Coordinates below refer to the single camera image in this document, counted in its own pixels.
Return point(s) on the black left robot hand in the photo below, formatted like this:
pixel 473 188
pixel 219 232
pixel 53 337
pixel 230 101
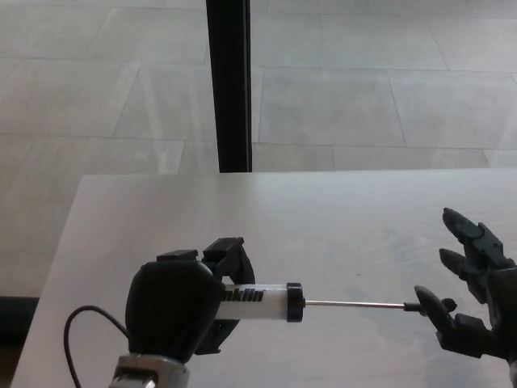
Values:
pixel 169 307

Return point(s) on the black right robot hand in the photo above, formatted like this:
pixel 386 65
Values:
pixel 501 299

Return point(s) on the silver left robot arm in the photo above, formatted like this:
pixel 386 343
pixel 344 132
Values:
pixel 149 374

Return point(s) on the black window frame base rail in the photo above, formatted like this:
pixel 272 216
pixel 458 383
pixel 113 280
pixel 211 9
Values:
pixel 16 319

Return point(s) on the black window frame post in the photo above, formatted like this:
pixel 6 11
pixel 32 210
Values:
pixel 230 87

